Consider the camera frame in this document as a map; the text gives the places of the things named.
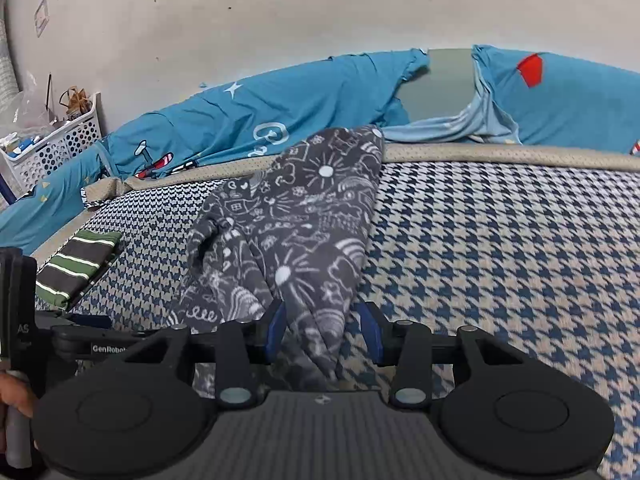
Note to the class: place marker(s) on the brown paper bag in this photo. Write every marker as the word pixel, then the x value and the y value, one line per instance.
pixel 75 102

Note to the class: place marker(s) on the houndstooth mattress cover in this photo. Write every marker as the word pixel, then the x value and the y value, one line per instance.
pixel 475 235

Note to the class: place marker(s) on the person's left hand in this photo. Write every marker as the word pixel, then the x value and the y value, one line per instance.
pixel 20 392

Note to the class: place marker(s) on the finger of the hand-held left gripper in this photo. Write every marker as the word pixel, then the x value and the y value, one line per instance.
pixel 90 321

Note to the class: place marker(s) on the blue aeroplane print sheet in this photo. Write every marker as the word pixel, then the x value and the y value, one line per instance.
pixel 325 90

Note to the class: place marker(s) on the grey printed fleece jacket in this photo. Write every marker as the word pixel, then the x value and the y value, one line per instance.
pixel 300 220

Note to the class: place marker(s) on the clear plastic bag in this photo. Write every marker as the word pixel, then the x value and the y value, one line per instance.
pixel 30 110

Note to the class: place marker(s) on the white grid curtain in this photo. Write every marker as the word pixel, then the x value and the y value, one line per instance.
pixel 7 70

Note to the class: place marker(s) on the green striped folded garment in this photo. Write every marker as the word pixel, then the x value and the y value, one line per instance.
pixel 75 270

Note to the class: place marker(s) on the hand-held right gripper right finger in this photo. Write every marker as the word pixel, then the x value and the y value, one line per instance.
pixel 370 330

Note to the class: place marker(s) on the grey headboard panel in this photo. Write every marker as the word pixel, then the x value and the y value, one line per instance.
pixel 440 85

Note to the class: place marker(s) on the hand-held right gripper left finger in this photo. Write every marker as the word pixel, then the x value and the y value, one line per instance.
pixel 277 330

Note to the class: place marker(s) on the white plastic basket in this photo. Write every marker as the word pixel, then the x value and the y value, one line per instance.
pixel 60 150

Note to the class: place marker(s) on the white wall plate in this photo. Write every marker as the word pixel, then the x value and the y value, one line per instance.
pixel 41 16

